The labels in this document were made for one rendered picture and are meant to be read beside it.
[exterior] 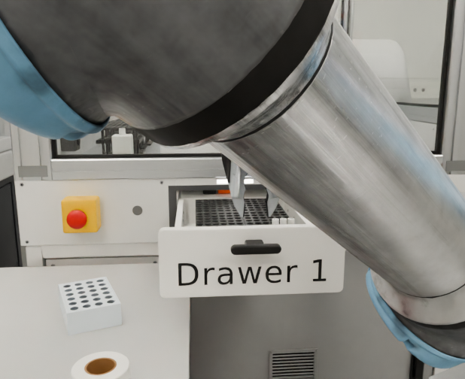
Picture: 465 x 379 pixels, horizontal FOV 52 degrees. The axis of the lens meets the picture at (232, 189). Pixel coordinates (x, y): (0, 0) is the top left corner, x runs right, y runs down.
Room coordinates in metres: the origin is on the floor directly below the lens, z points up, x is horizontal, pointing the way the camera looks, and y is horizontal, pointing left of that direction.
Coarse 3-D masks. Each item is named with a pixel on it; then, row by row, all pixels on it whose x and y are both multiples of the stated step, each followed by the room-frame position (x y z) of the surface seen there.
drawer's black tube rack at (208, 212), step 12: (204, 204) 0.97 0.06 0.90; (216, 204) 0.97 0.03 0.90; (228, 204) 0.97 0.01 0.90; (252, 204) 0.97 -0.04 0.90; (264, 204) 0.97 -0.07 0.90; (204, 216) 0.87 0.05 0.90; (216, 216) 0.88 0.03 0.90; (228, 216) 0.88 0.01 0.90; (252, 216) 0.87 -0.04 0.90; (264, 216) 0.87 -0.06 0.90; (276, 216) 0.87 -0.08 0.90; (288, 216) 0.87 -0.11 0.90
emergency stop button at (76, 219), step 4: (72, 212) 0.93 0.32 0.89; (76, 212) 0.93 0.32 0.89; (80, 212) 0.93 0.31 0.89; (68, 216) 0.93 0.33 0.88; (72, 216) 0.93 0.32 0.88; (76, 216) 0.93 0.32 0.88; (80, 216) 0.93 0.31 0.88; (84, 216) 0.93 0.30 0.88; (68, 220) 0.93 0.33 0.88; (72, 220) 0.93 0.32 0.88; (76, 220) 0.93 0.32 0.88; (80, 220) 0.93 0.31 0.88; (84, 220) 0.93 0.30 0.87; (68, 224) 0.93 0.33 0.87; (72, 224) 0.93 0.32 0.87; (76, 224) 0.93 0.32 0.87; (80, 224) 0.93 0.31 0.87; (84, 224) 0.93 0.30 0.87; (72, 228) 0.93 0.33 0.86; (76, 228) 0.93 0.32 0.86; (80, 228) 0.93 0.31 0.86
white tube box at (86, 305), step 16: (64, 288) 0.77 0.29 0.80; (80, 288) 0.78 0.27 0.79; (96, 288) 0.77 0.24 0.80; (112, 288) 0.77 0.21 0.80; (64, 304) 0.71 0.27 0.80; (80, 304) 0.71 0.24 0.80; (96, 304) 0.71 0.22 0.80; (112, 304) 0.71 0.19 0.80; (64, 320) 0.72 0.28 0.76; (80, 320) 0.68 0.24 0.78; (96, 320) 0.69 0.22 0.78; (112, 320) 0.70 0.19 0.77
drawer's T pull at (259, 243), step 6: (246, 240) 0.69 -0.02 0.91; (252, 240) 0.69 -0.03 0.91; (258, 240) 0.69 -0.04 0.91; (234, 246) 0.66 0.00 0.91; (240, 246) 0.66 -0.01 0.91; (246, 246) 0.66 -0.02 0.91; (252, 246) 0.66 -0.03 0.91; (258, 246) 0.66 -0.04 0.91; (264, 246) 0.66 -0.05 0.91; (270, 246) 0.66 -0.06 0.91; (276, 246) 0.66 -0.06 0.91; (234, 252) 0.66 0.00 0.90; (240, 252) 0.66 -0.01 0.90; (246, 252) 0.66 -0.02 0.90; (252, 252) 0.66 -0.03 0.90; (258, 252) 0.66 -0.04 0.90; (264, 252) 0.66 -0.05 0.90; (270, 252) 0.66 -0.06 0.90; (276, 252) 0.66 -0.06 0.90
